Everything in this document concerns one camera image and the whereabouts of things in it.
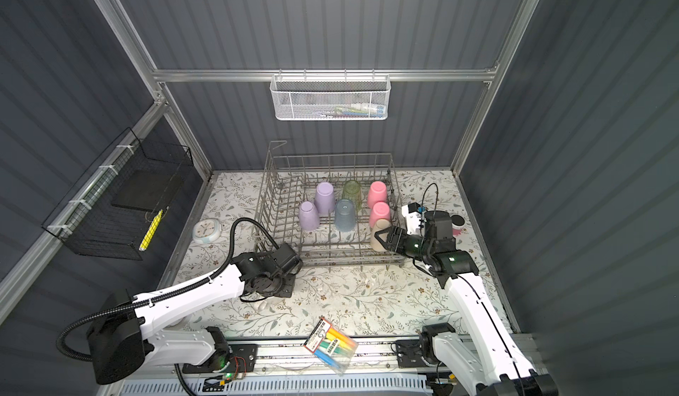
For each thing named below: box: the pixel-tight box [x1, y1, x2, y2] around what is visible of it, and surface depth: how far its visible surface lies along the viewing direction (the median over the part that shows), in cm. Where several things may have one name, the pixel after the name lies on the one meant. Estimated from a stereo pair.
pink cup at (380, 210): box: [369, 200, 391, 229], surface depth 91 cm
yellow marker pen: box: [137, 208, 164, 252], surface depth 70 cm
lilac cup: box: [314, 182, 336, 215], surface depth 95 cm
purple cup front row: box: [298, 200, 321, 231], surface depth 93 cm
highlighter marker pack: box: [303, 317, 359, 376], surface depth 77 cm
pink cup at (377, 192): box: [367, 180, 389, 209], surface depth 98 cm
